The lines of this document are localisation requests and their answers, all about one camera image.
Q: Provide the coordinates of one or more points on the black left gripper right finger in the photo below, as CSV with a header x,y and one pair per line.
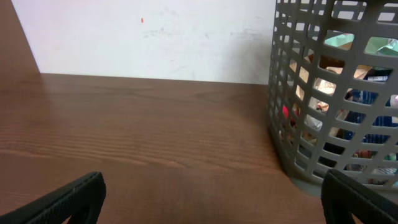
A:
x,y
343,198

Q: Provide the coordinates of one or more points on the colourful Kleenex tissue multipack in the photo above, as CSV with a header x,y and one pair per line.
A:
x,y
368,98

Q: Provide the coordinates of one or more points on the orange yellow pasta packet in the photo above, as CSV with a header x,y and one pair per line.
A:
x,y
287,115

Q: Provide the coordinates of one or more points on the light blue wipes packet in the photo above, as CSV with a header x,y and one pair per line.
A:
x,y
375,45

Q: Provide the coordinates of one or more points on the beige snack bag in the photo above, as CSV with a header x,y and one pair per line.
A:
x,y
327,88

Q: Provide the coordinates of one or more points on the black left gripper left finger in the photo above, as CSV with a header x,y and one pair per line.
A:
x,y
80,201

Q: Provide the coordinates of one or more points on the grey plastic basket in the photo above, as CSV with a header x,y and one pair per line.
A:
x,y
300,29

